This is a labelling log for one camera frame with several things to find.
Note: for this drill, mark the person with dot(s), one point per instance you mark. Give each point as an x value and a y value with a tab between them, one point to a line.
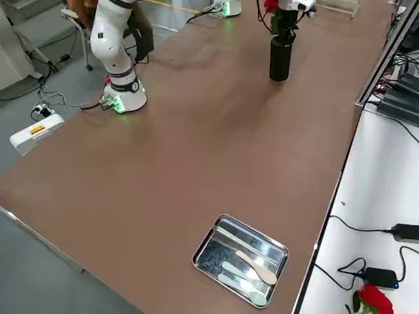
144	36

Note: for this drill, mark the spare red rose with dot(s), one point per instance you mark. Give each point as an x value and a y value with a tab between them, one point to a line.
376	299

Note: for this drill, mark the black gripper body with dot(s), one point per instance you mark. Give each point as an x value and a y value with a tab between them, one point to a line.
288	19

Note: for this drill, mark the steel tray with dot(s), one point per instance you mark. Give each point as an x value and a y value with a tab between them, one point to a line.
216	258

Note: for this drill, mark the black cylindrical vase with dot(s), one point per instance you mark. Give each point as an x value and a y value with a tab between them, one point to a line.
280	65

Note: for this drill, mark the black power adapter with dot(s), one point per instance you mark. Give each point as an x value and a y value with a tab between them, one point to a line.
407	233

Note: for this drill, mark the wooden spoon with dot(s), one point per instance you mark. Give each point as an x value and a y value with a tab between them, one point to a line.
262	273

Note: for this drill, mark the white controller box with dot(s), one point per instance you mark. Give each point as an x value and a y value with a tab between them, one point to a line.
39	134

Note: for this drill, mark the white wheeled chair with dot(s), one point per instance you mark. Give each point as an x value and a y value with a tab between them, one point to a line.
70	13

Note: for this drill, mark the aluminium frame post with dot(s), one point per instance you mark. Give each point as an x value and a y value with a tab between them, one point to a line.
383	55

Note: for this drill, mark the white power strip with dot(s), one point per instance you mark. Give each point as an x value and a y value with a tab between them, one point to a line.
44	111

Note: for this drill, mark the red rose bouquet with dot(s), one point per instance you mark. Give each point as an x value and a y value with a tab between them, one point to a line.
270	4

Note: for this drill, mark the small black box blue light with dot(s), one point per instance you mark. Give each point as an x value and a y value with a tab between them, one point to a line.
381	277

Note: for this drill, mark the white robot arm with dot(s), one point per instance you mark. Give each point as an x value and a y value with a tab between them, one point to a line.
234	6
111	36

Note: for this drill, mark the black finned power brick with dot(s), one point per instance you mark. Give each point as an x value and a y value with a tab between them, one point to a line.
402	108
409	83

